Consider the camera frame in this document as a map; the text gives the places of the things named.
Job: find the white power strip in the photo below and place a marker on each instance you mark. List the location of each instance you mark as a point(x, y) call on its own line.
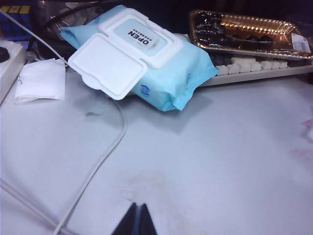
point(13, 66)

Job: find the blue wet wipes pack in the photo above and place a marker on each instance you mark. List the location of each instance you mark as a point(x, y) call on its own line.
point(171, 73)

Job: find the folded white tissue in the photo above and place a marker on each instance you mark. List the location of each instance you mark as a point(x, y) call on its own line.
point(39, 80)

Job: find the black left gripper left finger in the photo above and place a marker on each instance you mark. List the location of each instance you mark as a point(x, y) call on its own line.
point(129, 222)

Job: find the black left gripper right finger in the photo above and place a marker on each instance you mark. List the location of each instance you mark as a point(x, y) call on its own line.
point(146, 222)

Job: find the white grey keyboard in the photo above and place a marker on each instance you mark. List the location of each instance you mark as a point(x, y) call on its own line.
point(244, 66)

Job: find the blue yellow cube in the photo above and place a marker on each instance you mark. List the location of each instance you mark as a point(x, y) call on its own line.
point(14, 14)

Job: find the gold plastic cherry tray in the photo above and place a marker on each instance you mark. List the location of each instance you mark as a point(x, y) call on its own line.
point(256, 29)

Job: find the black round plug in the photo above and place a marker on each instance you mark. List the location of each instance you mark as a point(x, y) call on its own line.
point(3, 55)

